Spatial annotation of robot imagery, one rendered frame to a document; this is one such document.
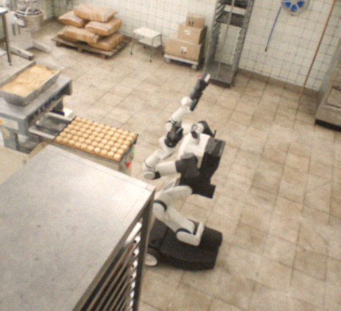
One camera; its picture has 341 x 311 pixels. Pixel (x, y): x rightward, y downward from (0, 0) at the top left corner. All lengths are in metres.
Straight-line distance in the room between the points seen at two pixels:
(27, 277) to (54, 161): 0.49
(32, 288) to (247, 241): 2.81
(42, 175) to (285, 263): 2.73
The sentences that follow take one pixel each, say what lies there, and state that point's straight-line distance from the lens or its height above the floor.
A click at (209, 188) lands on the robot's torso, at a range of 2.80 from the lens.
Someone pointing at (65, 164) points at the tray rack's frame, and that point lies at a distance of 1.43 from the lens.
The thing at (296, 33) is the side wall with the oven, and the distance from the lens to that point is 6.30.
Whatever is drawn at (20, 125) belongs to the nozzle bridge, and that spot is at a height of 1.11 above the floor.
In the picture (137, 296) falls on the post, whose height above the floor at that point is 1.07.
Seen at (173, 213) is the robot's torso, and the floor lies 0.43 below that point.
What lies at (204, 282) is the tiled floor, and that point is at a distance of 3.31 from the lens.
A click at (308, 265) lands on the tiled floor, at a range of 3.76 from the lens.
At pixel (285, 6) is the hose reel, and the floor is 1.32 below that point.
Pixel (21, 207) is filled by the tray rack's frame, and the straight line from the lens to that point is 1.30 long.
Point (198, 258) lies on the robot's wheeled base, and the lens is 3.23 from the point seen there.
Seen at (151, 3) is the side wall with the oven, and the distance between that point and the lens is 6.85.
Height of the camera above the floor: 2.77
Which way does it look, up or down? 37 degrees down
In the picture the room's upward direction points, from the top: 9 degrees clockwise
